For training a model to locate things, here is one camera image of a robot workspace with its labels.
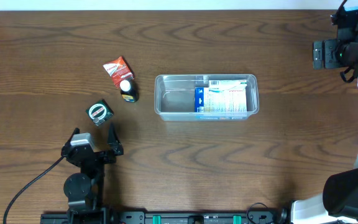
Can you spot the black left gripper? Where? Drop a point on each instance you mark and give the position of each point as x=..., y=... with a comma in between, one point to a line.
x=113, y=150

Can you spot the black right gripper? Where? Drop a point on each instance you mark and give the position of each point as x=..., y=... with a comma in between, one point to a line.
x=334, y=46

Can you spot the white green medicine box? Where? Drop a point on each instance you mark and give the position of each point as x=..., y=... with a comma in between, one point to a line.
x=227, y=85

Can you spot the blue snack packet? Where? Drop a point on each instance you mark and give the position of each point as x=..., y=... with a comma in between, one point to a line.
x=219, y=104

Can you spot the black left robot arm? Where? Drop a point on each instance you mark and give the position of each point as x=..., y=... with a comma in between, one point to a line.
x=84, y=189

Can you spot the clear plastic container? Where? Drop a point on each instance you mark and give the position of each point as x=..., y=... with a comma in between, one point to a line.
x=174, y=95

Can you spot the dark green round-label box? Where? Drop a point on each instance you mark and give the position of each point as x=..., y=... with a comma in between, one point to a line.
x=100, y=112

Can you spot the small dark bottle white cap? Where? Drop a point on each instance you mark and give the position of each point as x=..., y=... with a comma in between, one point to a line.
x=128, y=91

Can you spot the red white sachet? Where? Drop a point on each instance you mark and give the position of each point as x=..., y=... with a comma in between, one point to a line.
x=118, y=70

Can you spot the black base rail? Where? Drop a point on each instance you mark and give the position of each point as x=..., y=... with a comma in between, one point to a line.
x=166, y=217

